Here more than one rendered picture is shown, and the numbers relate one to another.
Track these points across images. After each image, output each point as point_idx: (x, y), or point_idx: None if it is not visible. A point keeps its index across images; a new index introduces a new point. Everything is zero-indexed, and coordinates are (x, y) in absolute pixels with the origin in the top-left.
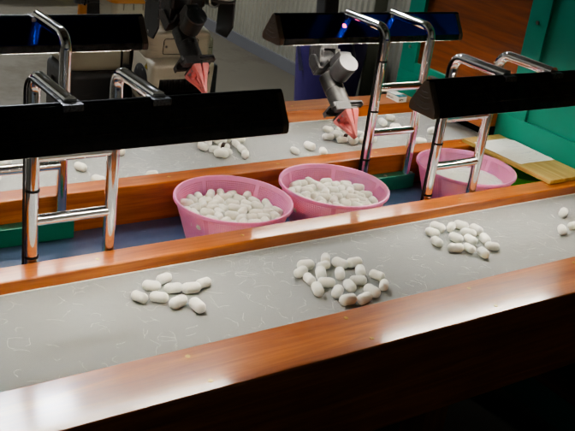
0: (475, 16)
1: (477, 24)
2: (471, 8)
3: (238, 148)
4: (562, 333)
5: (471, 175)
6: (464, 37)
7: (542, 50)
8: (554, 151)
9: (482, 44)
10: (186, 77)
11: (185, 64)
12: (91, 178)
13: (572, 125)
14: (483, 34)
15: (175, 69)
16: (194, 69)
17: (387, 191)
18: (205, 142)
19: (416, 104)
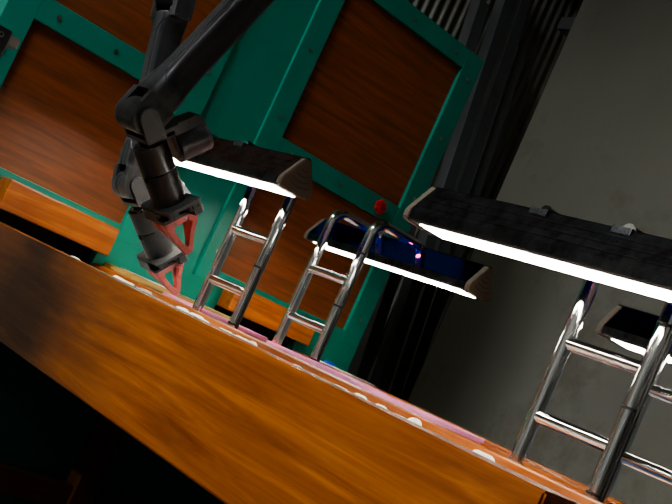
0: (83, 112)
1: (84, 123)
2: (79, 102)
3: None
4: None
5: (285, 331)
6: (60, 134)
7: None
8: (170, 282)
9: (88, 148)
10: (169, 227)
11: (202, 211)
12: (418, 424)
13: (192, 255)
14: (91, 137)
15: (178, 216)
16: (194, 218)
17: (320, 364)
18: None
19: (476, 288)
